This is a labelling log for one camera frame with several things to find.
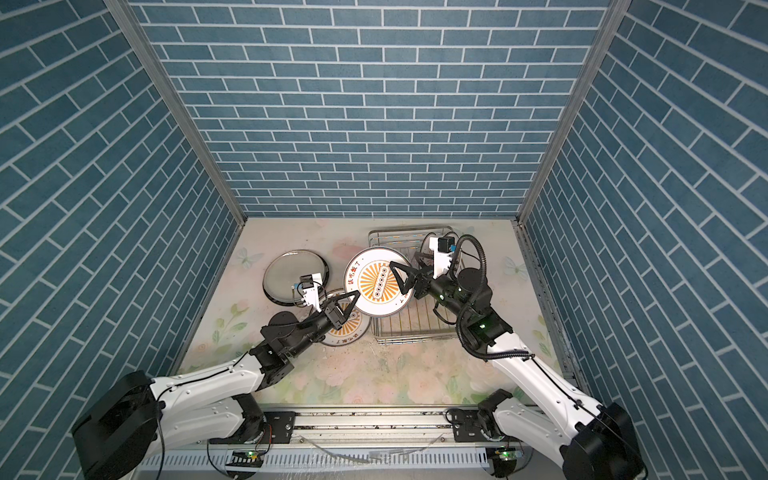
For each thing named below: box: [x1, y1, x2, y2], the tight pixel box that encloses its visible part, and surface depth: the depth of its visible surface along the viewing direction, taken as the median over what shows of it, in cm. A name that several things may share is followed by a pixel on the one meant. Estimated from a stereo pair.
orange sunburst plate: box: [344, 246, 414, 317], surface depth 75 cm
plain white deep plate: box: [263, 250, 329, 306], surface depth 103 cm
